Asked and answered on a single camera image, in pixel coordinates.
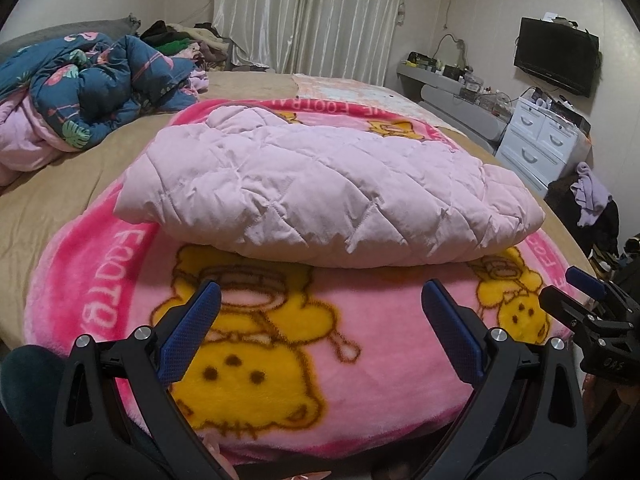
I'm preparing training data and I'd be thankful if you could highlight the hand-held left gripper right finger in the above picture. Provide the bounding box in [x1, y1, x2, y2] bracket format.
[421, 280, 588, 480]

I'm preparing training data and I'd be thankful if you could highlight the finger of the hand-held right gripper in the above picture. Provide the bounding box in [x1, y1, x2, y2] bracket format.
[565, 266, 640, 311]
[538, 285, 613, 343]

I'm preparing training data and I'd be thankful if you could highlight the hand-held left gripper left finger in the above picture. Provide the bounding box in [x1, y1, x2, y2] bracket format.
[52, 280, 236, 480]

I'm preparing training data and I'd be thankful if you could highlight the pink quilted jacket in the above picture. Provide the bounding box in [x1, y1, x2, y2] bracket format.
[114, 106, 546, 268]

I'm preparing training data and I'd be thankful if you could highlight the dark chair with clothes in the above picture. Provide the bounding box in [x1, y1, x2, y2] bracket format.
[546, 175, 622, 257]

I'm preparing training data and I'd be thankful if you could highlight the pile of folded clothes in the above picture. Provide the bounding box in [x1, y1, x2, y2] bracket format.
[140, 20, 236, 72]

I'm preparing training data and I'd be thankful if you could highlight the lilac cloth garment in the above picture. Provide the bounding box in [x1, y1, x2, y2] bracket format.
[570, 161, 614, 228]

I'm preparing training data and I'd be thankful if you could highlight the pink cartoon printed blanket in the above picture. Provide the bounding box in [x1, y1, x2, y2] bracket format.
[24, 99, 581, 467]

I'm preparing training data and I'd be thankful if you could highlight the white drawer cabinet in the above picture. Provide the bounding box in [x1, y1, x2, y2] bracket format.
[497, 96, 592, 187]

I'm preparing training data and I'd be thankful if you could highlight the dark teal clothing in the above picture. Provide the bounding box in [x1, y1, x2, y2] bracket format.
[0, 344, 68, 480]

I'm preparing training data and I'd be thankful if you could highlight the grey curved shelf desk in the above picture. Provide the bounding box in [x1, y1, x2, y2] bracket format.
[397, 62, 514, 145]

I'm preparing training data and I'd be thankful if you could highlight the black flat television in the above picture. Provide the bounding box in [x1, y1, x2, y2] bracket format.
[513, 16, 601, 98]

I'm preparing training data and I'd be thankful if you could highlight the clutter of small electronics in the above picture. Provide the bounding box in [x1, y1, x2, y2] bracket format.
[406, 50, 511, 108]

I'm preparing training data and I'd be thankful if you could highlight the peach patterned towel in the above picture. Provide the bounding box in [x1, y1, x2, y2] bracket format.
[292, 73, 467, 137]

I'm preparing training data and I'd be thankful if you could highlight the blue flamingo print duvet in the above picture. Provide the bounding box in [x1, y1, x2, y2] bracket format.
[0, 31, 208, 188]

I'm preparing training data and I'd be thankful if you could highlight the grey pillow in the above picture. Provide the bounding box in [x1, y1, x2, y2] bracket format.
[0, 14, 142, 62]

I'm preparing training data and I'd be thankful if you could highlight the cream pleated curtain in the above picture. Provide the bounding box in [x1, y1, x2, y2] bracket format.
[212, 0, 418, 87]

